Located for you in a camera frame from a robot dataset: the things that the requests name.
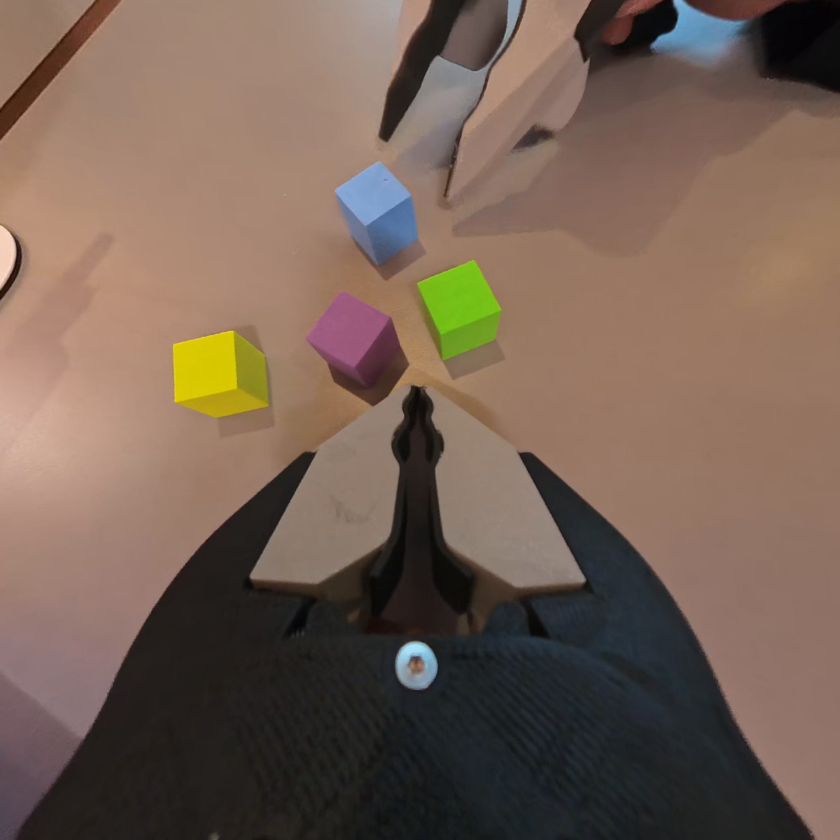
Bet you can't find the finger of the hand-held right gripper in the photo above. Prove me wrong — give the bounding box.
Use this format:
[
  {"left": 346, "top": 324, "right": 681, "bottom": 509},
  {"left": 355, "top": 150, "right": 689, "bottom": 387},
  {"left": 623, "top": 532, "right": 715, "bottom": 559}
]
[
  {"left": 441, "top": 36, "right": 592, "bottom": 204},
  {"left": 394, "top": 0, "right": 527, "bottom": 172}
]

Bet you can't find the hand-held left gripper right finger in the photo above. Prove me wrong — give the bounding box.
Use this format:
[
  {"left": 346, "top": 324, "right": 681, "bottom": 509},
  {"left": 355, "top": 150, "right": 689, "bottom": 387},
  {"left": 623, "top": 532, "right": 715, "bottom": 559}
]
[{"left": 413, "top": 387, "right": 587, "bottom": 618}]

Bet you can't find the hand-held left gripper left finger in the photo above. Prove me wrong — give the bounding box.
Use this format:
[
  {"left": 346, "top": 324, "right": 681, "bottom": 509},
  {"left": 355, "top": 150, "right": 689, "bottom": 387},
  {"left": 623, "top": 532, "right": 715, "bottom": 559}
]
[{"left": 249, "top": 386, "right": 421, "bottom": 618}]

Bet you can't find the blue foam cube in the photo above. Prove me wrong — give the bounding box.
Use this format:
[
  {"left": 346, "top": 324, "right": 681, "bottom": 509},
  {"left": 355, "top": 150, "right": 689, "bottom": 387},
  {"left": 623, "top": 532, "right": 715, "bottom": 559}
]
[{"left": 335, "top": 162, "right": 419, "bottom": 266}]

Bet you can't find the purple foam cube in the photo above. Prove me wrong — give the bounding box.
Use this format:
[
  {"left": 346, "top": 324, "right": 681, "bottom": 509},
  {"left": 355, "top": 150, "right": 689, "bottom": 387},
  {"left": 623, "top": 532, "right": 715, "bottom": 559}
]
[{"left": 306, "top": 292, "right": 401, "bottom": 387}]

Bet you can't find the yellow foam cube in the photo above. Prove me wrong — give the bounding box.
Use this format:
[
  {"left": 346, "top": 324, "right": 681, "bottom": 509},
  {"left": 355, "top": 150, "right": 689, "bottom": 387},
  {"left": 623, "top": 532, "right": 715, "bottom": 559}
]
[{"left": 172, "top": 330, "right": 270, "bottom": 419}]

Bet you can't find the green foam cube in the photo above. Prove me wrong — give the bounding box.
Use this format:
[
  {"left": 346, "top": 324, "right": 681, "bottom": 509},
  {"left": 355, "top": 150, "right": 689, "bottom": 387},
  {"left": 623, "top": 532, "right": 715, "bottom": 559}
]
[{"left": 417, "top": 260, "right": 501, "bottom": 361}]

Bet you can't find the person's right forearm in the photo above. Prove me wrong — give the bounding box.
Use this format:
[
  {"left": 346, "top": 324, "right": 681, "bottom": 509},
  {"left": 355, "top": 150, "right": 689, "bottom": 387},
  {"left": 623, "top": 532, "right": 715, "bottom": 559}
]
[{"left": 755, "top": 0, "right": 840, "bottom": 80}]

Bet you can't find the person's right hand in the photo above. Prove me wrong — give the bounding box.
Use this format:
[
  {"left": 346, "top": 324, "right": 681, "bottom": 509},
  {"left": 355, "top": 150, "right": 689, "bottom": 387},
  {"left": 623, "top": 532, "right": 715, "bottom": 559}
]
[{"left": 600, "top": 0, "right": 788, "bottom": 47}]

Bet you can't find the white document stand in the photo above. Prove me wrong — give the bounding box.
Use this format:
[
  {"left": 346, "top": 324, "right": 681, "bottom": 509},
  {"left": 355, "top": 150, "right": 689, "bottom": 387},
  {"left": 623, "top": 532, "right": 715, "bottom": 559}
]
[{"left": 0, "top": 225, "right": 22, "bottom": 304}]

